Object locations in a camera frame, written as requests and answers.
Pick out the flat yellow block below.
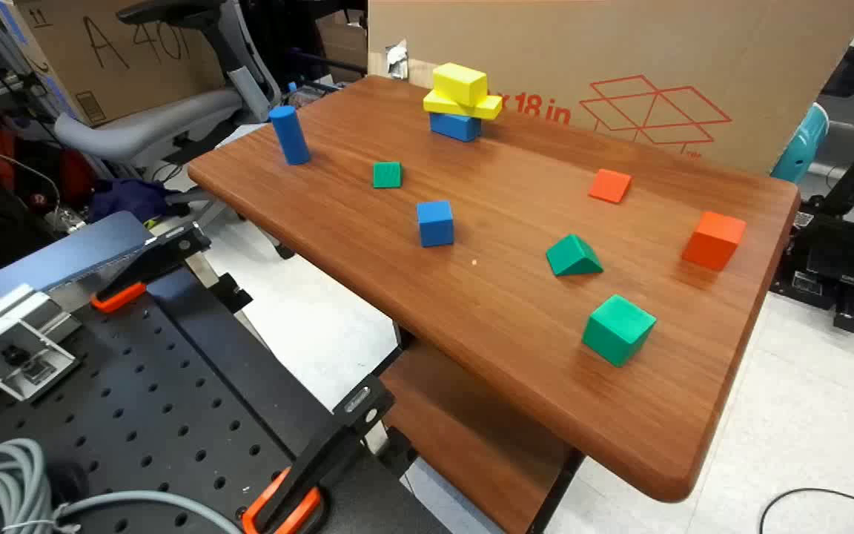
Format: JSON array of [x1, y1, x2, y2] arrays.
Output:
[[421, 86, 508, 126]]

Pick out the green wedge block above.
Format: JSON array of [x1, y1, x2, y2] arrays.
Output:
[[543, 233, 608, 282]]

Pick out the thin black floor cable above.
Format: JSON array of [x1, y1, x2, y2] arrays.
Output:
[[756, 480, 854, 534]]

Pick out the large green cube block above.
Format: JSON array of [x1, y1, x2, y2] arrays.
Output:
[[580, 292, 663, 371]]

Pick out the black orange bar clamp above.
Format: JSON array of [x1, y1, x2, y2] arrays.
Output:
[[86, 224, 213, 317], [240, 378, 399, 534]]

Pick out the small green cube block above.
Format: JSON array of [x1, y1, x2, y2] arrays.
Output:
[[369, 158, 408, 193]]

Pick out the red flat block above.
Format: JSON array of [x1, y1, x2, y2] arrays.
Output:
[[589, 166, 637, 209]]

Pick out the blue cube block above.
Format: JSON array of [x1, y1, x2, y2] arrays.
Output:
[[417, 198, 458, 250]]

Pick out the large printed cardboard box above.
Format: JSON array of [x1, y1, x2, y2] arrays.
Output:
[[365, 0, 854, 178]]

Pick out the blue cylinder block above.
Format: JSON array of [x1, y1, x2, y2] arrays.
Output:
[[264, 101, 316, 170]]

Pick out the black perforated mounting board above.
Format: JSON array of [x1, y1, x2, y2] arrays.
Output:
[[0, 267, 452, 534]]

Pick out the cardboard box with handwriting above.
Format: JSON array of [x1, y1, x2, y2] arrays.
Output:
[[12, 0, 231, 127]]

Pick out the blue base block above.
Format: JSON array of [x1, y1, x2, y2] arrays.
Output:
[[427, 111, 483, 147]]

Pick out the orange cube block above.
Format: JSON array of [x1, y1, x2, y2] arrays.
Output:
[[679, 209, 752, 277]]

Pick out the thick yellow block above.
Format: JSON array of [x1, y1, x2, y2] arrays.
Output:
[[430, 59, 491, 111]]

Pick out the grey black office chair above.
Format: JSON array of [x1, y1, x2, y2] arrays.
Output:
[[50, 0, 286, 166]]

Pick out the blue grey metal plate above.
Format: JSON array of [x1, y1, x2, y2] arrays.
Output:
[[0, 209, 151, 333]]

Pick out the wooden lower shelf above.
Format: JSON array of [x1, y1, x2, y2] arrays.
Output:
[[381, 341, 580, 534]]

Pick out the black equipment stand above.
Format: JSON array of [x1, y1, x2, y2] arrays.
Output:
[[768, 120, 854, 339]]

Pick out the aluminium corner bracket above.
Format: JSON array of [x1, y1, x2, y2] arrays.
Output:
[[0, 317, 81, 408]]

